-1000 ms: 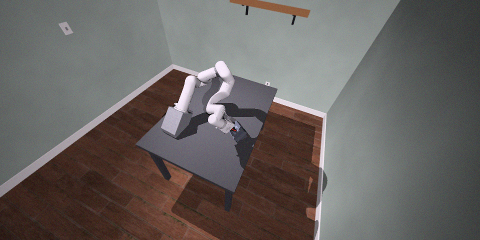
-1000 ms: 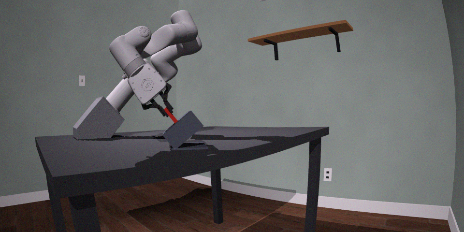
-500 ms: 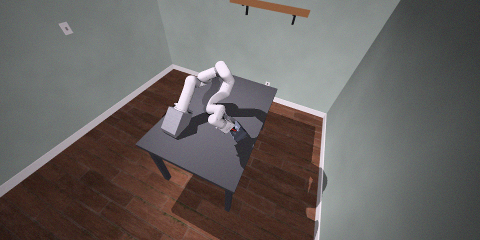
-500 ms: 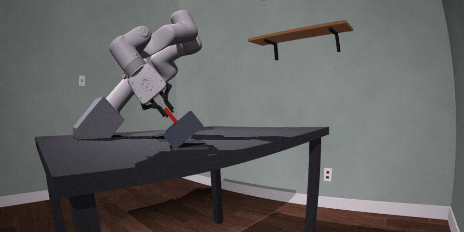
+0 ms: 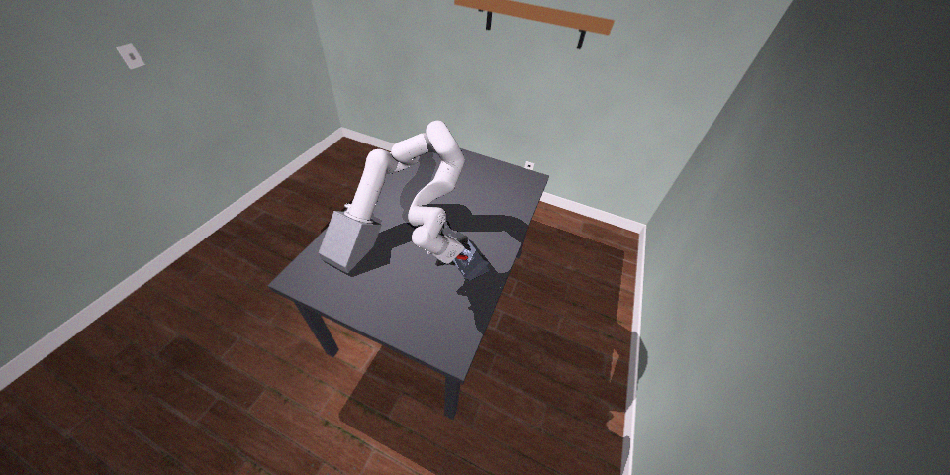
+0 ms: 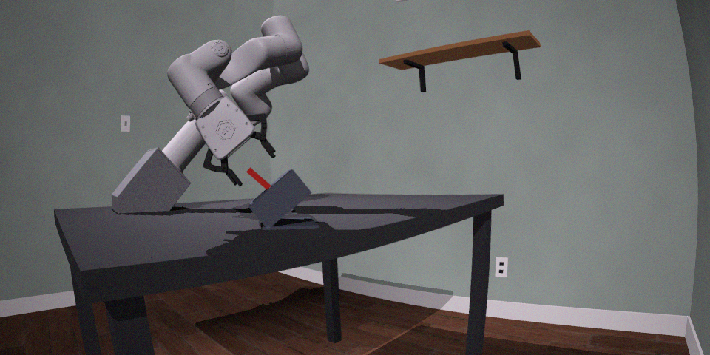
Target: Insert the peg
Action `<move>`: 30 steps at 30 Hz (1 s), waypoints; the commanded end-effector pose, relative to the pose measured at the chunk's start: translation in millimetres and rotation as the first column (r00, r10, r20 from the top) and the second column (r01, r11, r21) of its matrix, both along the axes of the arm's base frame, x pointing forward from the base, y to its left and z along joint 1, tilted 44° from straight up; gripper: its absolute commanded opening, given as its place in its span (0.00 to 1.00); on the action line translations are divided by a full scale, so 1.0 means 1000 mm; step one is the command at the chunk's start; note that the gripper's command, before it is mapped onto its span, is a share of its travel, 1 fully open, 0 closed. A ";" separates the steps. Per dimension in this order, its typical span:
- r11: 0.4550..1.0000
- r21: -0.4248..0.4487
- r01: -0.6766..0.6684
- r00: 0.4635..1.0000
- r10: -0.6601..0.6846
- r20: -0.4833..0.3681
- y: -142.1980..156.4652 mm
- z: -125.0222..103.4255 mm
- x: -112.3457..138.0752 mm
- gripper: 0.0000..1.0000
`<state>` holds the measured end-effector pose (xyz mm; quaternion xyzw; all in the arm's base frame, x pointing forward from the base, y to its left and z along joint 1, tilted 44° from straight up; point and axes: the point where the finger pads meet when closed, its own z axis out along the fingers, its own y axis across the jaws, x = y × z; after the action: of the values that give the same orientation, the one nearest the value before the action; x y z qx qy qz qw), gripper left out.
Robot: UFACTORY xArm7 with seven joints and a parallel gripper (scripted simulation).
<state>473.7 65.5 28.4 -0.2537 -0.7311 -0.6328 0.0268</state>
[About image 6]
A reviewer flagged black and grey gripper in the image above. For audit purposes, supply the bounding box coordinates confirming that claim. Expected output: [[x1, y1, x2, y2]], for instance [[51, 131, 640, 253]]
[[195, 96, 276, 186]]

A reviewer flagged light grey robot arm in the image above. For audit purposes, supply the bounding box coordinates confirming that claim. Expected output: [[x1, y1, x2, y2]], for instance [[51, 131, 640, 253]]
[[162, 16, 309, 175]]

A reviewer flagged red rectangular peg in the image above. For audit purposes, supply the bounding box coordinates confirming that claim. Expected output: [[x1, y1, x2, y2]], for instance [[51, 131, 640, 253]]
[[247, 167, 271, 189]]

